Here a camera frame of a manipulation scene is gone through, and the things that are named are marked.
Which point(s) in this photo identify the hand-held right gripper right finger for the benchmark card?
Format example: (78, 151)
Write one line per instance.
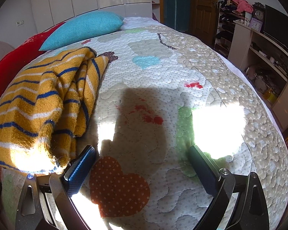
(202, 167)

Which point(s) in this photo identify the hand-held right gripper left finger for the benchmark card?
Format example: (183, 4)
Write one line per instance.
(82, 169)

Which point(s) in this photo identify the yellow striped sweater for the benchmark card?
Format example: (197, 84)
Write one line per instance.
(38, 95)

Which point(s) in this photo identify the pink clothes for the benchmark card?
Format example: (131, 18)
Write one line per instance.
(243, 4)

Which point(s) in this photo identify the patterned quilted bedspread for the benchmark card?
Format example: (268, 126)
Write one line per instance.
(158, 81)

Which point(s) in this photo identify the yellow container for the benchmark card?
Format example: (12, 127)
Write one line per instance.
(270, 96)

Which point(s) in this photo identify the long red pillow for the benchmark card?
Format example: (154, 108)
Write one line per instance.
(4, 64)

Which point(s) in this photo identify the white shelf unit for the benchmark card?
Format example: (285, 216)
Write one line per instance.
(240, 40)

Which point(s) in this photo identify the shoe rack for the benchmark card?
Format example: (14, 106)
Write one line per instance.
(224, 33)

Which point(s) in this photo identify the turquoise pillow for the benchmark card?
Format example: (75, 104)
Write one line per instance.
(86, 27)

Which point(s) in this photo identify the white plastic chair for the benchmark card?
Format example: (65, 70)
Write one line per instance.
(0, 50)

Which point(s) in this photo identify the purple square clock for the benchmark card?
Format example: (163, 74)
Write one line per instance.
(256, 25)

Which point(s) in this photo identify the brown wooden door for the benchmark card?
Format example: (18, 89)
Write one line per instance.
(204, 9)

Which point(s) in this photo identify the black television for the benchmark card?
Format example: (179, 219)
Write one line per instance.
(278, 26)

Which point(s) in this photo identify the dark ornate table clock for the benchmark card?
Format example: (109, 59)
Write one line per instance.
(259, 13)

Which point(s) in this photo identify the teal fabric wardrobe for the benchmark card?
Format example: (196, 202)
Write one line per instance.
(176, 4)

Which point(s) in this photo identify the white wall socket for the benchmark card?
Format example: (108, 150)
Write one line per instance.
(20, 23)

